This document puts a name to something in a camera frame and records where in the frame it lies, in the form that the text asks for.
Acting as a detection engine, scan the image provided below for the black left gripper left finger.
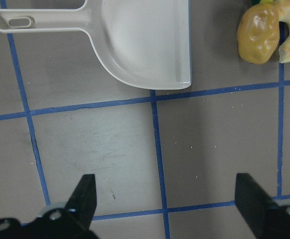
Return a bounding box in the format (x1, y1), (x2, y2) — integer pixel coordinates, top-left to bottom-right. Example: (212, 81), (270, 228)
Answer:
(0, 174), (97, 239)

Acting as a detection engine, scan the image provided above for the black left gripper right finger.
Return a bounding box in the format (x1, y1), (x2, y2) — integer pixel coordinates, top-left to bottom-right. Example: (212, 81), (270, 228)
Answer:
(235, 173), (290, 239)

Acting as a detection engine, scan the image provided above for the yellow toy potato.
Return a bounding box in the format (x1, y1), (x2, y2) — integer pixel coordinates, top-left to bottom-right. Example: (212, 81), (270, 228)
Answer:
(237, 3), (280, 64)

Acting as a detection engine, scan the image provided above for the beige plastic dustpan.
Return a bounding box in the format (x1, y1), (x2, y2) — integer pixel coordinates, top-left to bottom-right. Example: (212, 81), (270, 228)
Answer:
(0, 0), (192, 90)

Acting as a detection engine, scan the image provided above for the yellow green sponge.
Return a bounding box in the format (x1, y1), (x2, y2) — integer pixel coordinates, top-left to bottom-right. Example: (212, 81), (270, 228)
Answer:
(251, 0), (274, 5)

